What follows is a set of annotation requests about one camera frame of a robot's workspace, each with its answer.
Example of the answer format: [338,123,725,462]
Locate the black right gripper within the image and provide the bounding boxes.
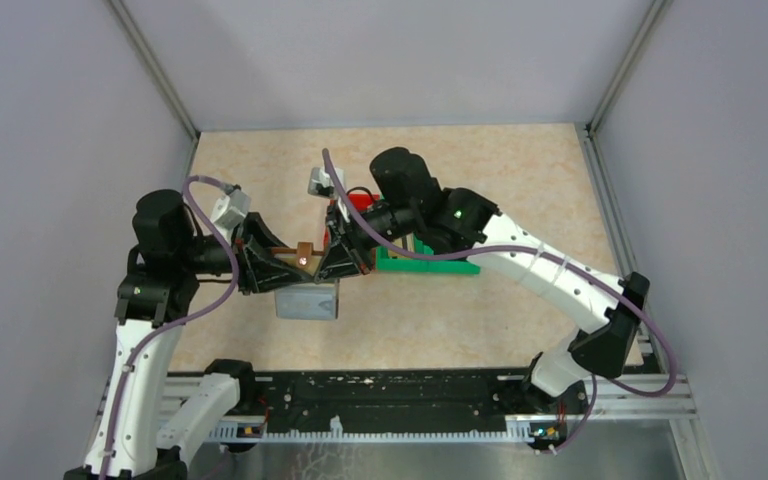
[313,199,419,284]

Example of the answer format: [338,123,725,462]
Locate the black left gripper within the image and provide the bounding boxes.
[178,211,314,295]

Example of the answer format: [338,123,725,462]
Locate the brown leather card holder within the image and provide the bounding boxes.
[274,242,340,321]

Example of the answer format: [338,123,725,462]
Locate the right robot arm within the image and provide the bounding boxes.
[322,147,650,412]

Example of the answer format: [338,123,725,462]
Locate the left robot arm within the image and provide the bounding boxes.
[67,185,314,479]

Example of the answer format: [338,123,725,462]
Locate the green bin with gold cards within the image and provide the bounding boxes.
[374,235,481,276]

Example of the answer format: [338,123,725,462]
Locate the red plastic bin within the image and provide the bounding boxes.
[322,186,381,270]

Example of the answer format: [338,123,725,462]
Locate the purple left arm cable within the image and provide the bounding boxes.
[97,174,241,480]

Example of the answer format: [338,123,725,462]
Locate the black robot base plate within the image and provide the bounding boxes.
[195,367,591,439]

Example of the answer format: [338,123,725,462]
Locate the aluminium frame rail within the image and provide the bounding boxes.
[95,374,700,445]

